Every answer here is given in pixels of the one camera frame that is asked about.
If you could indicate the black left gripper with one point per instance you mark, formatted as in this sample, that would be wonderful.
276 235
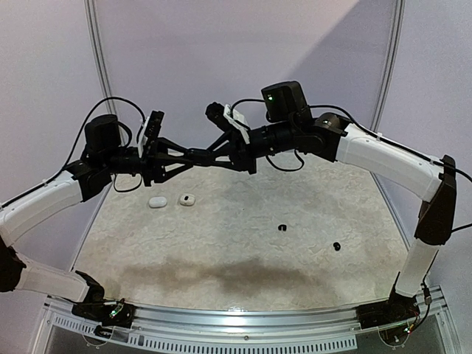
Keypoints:
155 159

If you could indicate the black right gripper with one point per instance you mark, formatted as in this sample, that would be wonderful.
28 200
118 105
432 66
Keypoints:
243 148

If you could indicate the black earbud charging case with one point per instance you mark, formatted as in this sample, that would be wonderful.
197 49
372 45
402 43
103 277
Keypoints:
199 157

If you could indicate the white oval earbud charging case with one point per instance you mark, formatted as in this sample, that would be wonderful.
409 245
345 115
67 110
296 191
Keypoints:
157 202

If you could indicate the white stem earbud charging case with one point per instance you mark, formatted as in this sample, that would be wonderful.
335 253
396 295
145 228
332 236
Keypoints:
187 200

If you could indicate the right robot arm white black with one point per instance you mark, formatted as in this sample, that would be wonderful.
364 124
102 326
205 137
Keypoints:
337 137

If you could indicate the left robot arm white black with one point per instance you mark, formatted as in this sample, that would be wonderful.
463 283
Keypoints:
104 156

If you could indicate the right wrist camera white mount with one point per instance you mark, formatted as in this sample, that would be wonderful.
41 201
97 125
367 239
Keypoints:
227 120

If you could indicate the left aluminium wall post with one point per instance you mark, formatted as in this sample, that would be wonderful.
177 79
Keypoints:
97 47

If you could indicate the aluminium wall post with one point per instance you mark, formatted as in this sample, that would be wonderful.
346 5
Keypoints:
389 64
97 47

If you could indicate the right aluminium wall post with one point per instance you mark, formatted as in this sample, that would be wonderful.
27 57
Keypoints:
389 64

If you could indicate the aluminium front rail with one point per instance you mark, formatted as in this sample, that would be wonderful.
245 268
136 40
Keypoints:
176 330

